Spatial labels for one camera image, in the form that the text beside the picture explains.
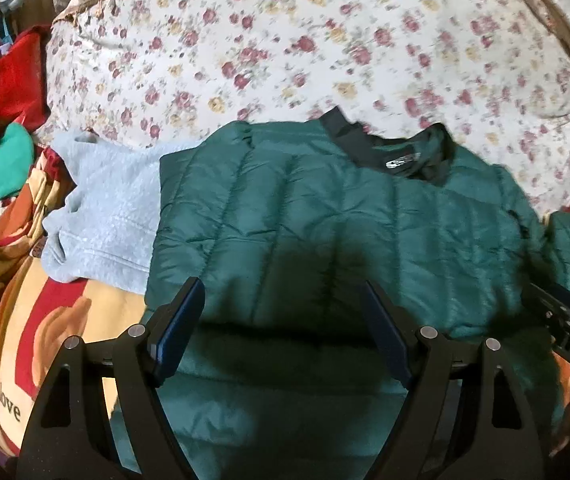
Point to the red cloth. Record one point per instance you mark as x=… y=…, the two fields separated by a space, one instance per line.
x=15 y=85

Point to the light grey knit sweater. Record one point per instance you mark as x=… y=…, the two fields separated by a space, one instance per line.
x=110 y=210

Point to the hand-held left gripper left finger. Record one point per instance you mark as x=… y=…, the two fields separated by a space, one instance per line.
x=180 y=330

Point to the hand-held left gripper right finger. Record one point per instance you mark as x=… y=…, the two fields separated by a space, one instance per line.
x=385 y=332

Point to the green cloth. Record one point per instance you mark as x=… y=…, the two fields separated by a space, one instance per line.
x=0 y=170

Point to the floral print quilt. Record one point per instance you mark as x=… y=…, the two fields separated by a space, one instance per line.
x=315 y=35

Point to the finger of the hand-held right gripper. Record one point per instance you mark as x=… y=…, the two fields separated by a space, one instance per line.
x=550 y=305

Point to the red and beige printed blanket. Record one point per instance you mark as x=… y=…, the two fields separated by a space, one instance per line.
x=55 y=320

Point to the green puffer jacket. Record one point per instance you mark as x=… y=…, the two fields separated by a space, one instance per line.
x=315 y=210

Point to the beige padded bed edge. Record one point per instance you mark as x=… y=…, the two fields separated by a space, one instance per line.
x=565 y=20

